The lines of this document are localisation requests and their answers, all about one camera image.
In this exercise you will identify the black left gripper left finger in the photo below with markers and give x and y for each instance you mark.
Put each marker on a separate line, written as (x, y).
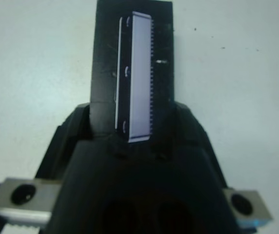
(66, 146)

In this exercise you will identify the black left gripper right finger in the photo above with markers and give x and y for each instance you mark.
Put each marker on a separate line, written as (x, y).
(195, 136)

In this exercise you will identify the black printed box lid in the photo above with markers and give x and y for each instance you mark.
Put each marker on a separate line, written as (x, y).
(105, 73)

